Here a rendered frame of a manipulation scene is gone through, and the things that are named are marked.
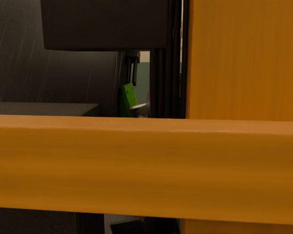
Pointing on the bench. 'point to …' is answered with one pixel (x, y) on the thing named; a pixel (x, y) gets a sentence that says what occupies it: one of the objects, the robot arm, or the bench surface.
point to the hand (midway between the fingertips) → (143, 117)
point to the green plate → (127, 100)
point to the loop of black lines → (170, 67)
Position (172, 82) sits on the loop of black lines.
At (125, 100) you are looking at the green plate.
